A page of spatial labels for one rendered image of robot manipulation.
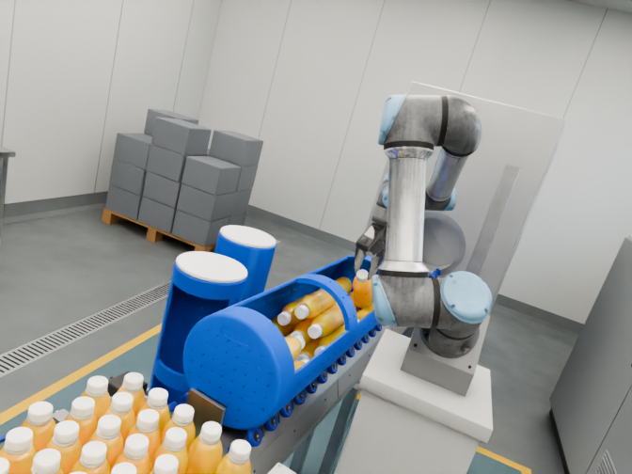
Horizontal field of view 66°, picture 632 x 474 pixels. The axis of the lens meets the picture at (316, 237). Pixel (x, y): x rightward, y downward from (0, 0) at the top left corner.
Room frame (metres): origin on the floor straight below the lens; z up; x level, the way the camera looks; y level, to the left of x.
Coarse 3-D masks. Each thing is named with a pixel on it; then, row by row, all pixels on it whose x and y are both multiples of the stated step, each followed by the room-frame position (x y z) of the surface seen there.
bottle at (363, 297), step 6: (354, 282) 1.59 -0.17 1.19; (360, 282) 1.57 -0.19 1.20; (366, 282) 1.57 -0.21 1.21; (354, 288) 1.59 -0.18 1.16; (360, 288) 1.57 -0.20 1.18; (366, 288) 1.57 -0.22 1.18; (354, 294) 1.64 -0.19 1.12; (360, 294) 1.59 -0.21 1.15; (366, 294) 1.59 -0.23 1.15; (360, 300) 1.62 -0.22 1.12; (366, 300) 1.62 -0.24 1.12; (372, 300) 1.67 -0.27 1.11; (360, 306) 1.65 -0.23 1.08; (366, 306) 1.65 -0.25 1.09
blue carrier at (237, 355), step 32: (352, 256) 1.77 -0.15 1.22; (288, 288) 1.48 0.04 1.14; (320, 288) 1.77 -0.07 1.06; (352, 288) 1.81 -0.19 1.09; (224, 320) 1.01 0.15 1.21; (256, 320) 1.02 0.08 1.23; (352, 320) 1.34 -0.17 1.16; (192, 352) 1.04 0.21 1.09; (224, 352) 1.01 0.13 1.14; (256, 352) 0.98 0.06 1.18; (288, 352) 1.01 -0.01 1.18; (320, 352) 1.14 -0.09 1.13; (192, 384) 1.03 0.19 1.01; (224, 384) 1.00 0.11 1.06; (256, 384) 0.97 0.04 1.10; (288, 384) 0.98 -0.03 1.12; (256, 416) 0.96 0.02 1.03
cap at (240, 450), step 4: (236, 440) 0.78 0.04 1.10; (240, 440) 0.79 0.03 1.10; (244, 440) 0.79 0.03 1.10; (232, 444) 0.77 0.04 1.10; (236, 444) 0.77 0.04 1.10; (240, 444) 0.78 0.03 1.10; (244, 444) 0.78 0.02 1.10; (248, 444) 0.78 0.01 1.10; (232, 448) 0.76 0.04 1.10; (236, 448) 0.76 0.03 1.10; (240, 448) 0.77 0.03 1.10; (244, 448) 0.77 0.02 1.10; (248, 448) 0.77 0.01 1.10; (232, 452) 0.76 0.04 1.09; (236, 452) 0.75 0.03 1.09; (240, 452) 0.75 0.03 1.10; (244, 452) 0.76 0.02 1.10; (248, 452) 0.76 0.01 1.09; (232, 456) 0.76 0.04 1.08; (236, 456) 0.75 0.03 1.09; (240, 456) 0.75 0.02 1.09; (244, 456) 0.75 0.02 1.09; (236, 460) 0.75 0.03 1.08; (240, 460) 0.75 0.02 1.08; (244, 460) 0.76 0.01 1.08
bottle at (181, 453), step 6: (162, 444) 0.75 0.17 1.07; (156, 450) 0.75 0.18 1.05; (162, 450) 0.74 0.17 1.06; (168, 450) 0.74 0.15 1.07; (174, 450) 0.74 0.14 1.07; (180, 450) 0.74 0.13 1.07; (186, 450) 0.76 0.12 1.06; (156, 456) 0.74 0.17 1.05; (180, 456) 0.74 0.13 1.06; (186, 456) 0.75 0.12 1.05; (180, 462) 0.74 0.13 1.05; (186, 462) 0.75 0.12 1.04; (180, 468) 0.73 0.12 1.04; (186, 468) 0.75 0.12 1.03
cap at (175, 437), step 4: (172, 428) 0.77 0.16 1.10; (176, 428) 0.77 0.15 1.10; (180, 428) 0.77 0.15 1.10; (168, 432) 0.75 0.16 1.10; (172, 432) 0.76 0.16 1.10; (176, 432) 0.76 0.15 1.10; (180, 432) 0.76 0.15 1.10; (184, 432) 0.77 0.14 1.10; (168, 436) 0.74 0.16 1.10; (172, 436) 0.75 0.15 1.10; (176, 436) 0.75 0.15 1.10; (180, 436) 0.75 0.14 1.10; (184, 436) 0.75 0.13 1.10; (168, 440) 0.74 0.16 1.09; (172, 440) 0.74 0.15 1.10; (176, 440) 0.74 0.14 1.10; (180, 440) 0.74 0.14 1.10; (184, 440) 0.75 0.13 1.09; (168, 444) 0.74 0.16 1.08; (172, 444) 0.74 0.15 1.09; (176, 444) 0.74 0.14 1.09; (180, 444) 0.74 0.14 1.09; (172, 448) 0.74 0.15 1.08; (176, 448) 0.74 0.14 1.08
